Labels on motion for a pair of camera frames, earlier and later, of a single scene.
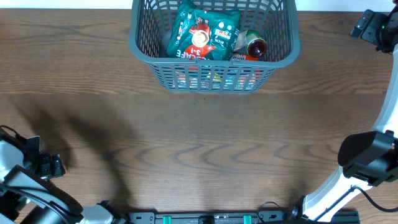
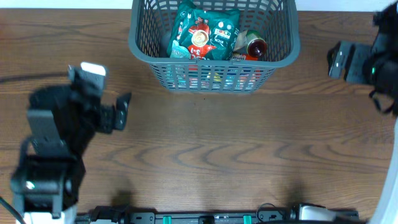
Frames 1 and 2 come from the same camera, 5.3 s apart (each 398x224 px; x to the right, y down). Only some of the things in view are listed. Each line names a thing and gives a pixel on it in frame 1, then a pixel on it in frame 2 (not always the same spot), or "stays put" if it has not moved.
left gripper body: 51,165 → 104,117
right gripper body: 364,25 → 356,65
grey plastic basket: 152,23 stays put
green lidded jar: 256,43 stays put
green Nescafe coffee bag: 198,33 stays put
